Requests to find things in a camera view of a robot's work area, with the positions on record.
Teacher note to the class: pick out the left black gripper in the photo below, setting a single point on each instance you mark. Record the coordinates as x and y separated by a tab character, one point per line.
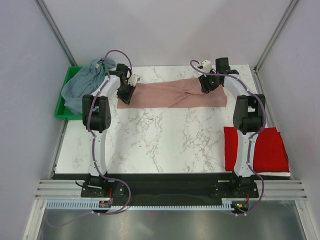
126	98

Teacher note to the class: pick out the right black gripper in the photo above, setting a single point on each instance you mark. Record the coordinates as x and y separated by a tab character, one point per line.
205	87

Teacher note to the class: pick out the pink t shirt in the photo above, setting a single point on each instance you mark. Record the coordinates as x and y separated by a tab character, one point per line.
183	93

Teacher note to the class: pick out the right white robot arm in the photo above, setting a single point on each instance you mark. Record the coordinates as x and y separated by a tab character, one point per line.
249	120

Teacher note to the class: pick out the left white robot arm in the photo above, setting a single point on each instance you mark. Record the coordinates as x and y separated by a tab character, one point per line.
96	117

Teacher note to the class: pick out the grey-blue t shirt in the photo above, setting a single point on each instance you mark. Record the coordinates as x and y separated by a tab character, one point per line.
84	82

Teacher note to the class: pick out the green plastic bin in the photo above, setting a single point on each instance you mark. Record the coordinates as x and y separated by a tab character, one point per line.
62	112

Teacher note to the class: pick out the folded red t shirt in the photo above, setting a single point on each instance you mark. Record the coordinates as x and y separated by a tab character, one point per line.
269	152

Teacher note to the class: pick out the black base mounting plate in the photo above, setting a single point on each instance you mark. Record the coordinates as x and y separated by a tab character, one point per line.
164	189

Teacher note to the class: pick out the folded white t shirt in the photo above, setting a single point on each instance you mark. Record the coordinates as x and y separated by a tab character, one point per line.
275	174

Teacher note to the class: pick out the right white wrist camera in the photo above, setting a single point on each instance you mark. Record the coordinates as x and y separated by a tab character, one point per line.
205	66

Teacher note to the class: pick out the right aluminium corner post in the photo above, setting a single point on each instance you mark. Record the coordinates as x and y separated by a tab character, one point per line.
276	33

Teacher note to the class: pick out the aluminium corner post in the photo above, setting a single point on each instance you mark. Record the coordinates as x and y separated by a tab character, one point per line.
55	30
276	33

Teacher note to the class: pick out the left white cable duct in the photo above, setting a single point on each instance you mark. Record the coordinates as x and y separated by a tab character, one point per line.
79	204

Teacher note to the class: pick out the white cable duct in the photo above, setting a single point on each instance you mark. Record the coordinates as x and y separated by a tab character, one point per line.
224	205
79	204

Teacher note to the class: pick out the right white cable duct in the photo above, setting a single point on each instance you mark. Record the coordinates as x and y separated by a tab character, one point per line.
224	205

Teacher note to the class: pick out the left aluminium corner post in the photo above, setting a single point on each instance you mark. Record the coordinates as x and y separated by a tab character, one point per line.
55	30

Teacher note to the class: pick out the aluminium rail frame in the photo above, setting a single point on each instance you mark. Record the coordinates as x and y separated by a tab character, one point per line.
69	186

